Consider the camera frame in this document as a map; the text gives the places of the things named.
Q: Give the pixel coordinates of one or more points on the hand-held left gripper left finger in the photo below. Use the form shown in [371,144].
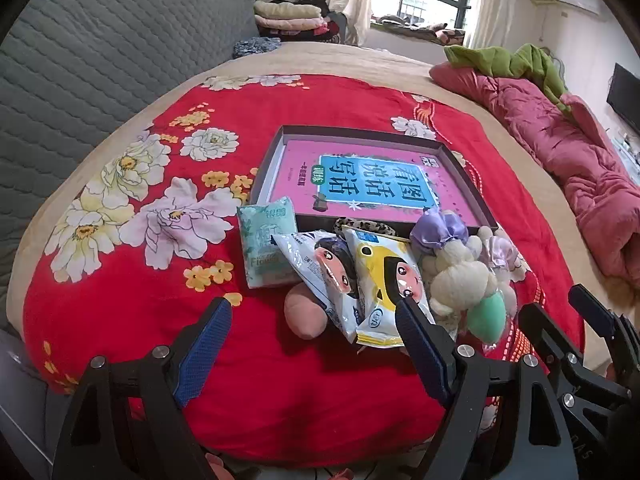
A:
[205,355]

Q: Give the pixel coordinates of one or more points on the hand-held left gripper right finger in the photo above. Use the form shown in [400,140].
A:
[420,355]

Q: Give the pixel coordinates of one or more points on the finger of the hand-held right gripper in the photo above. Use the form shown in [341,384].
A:
[592,307]
[537,327]

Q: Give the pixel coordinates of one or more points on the green makeup sponge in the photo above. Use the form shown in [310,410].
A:
[487,317]

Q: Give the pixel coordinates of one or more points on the lilac scrunchie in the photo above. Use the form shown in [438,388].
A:
[500,255]

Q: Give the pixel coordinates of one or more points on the yellow cartoon wipes packet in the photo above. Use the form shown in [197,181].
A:
[380,280]

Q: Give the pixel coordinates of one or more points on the cream plush bear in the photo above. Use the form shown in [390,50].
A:
[460,280]

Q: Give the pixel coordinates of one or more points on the pink makeup sponge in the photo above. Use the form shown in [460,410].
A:
[302,317]

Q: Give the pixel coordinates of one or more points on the green tissue pack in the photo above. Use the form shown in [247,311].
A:
[265,250]

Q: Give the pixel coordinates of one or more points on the purple scrunchie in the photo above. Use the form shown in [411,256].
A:
[440,230]

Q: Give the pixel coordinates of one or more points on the leopard print headband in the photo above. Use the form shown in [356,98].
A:
[357,225]

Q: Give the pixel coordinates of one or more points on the blue cartoon wipes packet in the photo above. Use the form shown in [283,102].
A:
[310,255]

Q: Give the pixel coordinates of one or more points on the dark cardboard box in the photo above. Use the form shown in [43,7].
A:
[360,135]

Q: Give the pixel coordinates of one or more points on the red floral blanket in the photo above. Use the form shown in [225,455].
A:
[300,395]

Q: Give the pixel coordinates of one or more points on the white television cabinet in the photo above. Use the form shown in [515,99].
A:
[630,150]

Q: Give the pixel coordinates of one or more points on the pink quilt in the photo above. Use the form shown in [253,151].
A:
[565,145]

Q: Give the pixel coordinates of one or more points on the pink book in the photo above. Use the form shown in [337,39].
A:
[360,170]

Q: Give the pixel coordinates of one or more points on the black television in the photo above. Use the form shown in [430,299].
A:
[625,95]

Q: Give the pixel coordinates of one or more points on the green blanket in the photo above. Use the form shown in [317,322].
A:
[530,62]

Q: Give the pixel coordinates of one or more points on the blue patterned cloth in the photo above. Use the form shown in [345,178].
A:
[255,46]

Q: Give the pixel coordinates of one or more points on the grey quilted headboard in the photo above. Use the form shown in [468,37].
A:
[100,60]

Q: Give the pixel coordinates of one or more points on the windowsill cushions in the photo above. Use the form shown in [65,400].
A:
[415,27]

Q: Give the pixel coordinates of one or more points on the dark red clothes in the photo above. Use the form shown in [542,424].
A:
[332,30]

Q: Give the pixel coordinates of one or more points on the pink folded blanket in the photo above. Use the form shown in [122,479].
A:
[290,24]

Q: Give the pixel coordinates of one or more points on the cream folded blanket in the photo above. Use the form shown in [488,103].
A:
[285,9]

